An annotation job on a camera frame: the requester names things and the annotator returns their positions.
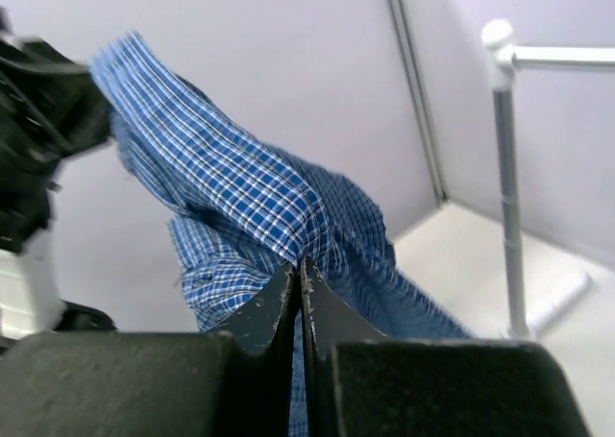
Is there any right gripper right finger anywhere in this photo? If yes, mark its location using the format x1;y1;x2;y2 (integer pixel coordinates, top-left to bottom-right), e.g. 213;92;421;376
300;258;590;436

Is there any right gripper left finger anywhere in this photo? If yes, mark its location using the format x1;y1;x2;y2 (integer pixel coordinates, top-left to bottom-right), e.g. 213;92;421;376
1;264;294;436

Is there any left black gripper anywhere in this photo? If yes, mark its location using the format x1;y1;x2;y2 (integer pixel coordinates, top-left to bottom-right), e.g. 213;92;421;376
1;14;111;254

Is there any blue plaid shirt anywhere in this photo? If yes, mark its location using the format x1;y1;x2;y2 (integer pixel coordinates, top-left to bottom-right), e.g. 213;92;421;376
87;30;475;437

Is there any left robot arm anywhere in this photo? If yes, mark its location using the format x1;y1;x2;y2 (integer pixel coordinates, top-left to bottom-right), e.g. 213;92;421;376
1;14;115;351

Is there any silver clothes rack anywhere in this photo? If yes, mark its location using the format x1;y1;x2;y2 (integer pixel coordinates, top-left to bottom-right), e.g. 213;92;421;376
480;18;614;340

